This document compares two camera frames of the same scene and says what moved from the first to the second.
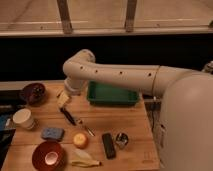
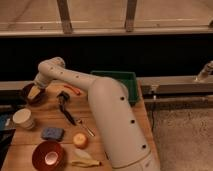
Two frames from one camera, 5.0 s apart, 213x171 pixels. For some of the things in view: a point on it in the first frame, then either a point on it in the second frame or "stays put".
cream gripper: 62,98 → 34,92
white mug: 23,117 stays put
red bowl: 48,156 stays put
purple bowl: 35,93 stays put
